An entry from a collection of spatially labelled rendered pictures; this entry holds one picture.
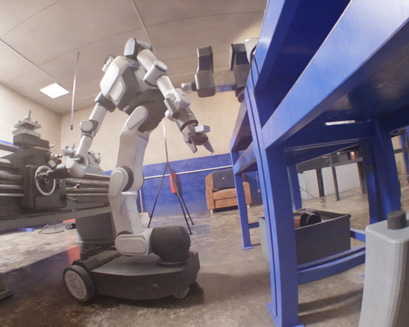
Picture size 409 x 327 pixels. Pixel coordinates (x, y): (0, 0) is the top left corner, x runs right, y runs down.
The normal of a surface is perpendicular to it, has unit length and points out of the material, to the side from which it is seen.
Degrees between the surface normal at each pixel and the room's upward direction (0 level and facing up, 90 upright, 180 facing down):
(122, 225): 90
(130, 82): 87
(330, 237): 90
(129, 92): 139
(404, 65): 180
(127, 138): 115
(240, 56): 152
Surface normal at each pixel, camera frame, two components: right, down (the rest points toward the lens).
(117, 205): -0.31, 0.33
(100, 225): -0.06, -0.11
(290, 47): 0.14, 0.98
